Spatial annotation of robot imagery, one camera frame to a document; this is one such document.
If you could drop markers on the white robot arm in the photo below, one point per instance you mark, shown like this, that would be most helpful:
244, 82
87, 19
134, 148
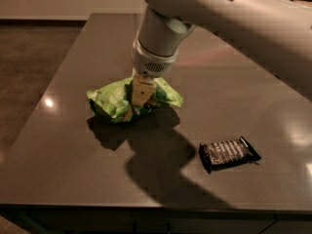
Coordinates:
275, 34

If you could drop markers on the black snack bar wrapper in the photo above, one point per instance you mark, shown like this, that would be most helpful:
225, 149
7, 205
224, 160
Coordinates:
219, 155

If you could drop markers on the large green rice chip bag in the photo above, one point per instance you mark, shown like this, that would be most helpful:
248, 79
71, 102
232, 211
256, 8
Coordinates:
113, 103

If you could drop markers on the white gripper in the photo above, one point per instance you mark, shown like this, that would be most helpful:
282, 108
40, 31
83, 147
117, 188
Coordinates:
152, 64

